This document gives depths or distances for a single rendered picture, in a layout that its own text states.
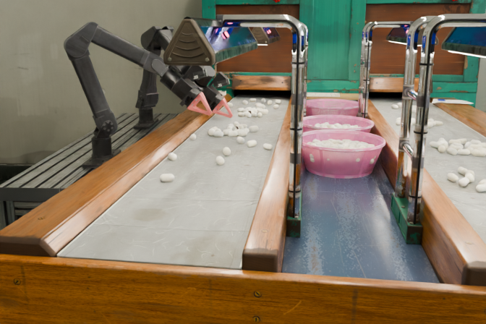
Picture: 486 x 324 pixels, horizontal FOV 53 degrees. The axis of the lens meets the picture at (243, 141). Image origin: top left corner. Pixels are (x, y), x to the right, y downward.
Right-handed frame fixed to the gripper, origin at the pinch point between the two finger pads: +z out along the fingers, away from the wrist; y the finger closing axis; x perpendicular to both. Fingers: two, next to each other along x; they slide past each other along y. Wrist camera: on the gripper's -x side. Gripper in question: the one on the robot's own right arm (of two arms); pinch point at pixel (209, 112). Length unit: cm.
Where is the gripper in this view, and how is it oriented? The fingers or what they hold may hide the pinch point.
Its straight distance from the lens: 165.5
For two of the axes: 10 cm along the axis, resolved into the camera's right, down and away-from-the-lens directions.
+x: -6.4, 7.2, 2.6
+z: 7.6, 6.5, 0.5
